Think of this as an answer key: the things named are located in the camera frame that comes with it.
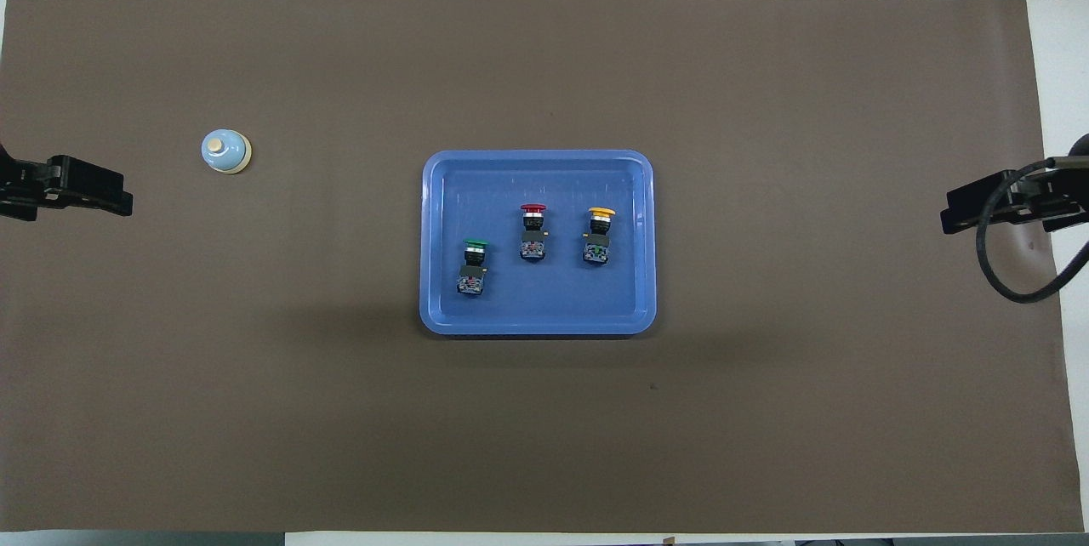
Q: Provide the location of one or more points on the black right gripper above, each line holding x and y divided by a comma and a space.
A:
1034, 199

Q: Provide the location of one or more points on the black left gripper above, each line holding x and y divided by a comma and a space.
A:
38, 189

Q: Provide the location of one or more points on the yellow push button switch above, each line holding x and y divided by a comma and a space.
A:
598, 244

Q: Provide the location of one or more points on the green push button switch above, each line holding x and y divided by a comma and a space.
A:
471, 274

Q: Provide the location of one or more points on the red push button switch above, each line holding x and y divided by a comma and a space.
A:
533, 240

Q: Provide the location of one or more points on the light blue call bell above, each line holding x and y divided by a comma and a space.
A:
223, 151

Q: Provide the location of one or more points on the blue plastic tray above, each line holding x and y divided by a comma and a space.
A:
595, 304

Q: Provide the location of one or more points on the brown table mat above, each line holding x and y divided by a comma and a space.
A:
340, 410

